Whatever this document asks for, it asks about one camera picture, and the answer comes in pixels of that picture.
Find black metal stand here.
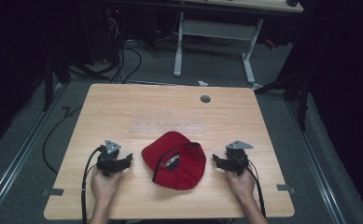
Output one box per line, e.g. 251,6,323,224
41,52,108,112
253,68,311,132

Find person's left hand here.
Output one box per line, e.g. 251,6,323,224
90,167,123,207

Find person's right hand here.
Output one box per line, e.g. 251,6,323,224
225,166,257,206

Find white-framed desk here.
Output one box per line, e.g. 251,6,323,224
173,0,304,86

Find bundle of black cables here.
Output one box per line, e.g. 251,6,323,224
103,15,143,84

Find grey tape piece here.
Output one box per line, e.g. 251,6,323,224
276,184,297,194
41,188,65,198

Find black floor cable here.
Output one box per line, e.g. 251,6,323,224
41,105,84,175

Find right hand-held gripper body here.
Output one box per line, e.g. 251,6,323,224
225,140,255,176

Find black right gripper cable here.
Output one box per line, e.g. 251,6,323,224
231,155,267,218

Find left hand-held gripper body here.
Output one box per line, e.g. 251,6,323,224
95,139,123,178

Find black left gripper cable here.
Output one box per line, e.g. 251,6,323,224
80,146,104,224

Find red baseball cap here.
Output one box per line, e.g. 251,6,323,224
141,131,207,191

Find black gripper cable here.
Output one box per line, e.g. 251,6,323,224
231,155,267,218
80,146,104,224

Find metal floor rail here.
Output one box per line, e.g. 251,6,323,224
286,99,348,224
0,82,69,220

